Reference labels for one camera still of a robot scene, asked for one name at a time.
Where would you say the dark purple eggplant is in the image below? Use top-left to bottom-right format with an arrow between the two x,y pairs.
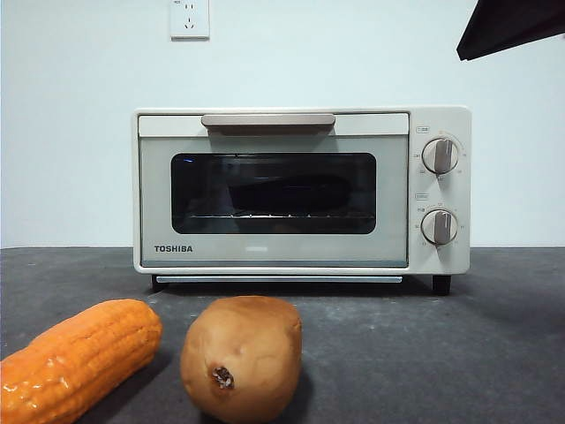
227,173 -> 354,213

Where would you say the glass oven door with handle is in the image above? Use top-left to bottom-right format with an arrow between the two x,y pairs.
137,112 -> 410,269

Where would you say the beige oven knob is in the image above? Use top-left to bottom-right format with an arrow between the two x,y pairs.
419,209 -> 459,246
421,138 -> 459,174

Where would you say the cream Toshiba toaster oven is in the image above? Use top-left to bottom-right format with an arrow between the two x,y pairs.
132,105 -> 472,296

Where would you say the metal crumb tray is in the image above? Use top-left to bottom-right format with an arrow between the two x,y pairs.
152,276 -> 403,284

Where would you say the brown potato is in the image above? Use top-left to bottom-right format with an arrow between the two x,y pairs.
179,295 -> 304,424

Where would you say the orange corn cob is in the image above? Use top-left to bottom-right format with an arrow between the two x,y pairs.
0,299 -> 163,424

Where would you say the wire oven rack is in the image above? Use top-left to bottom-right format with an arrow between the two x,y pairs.
189,213 -> 374,222

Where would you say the white wall socket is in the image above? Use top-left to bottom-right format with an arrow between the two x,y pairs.
169,0 -> 211,42

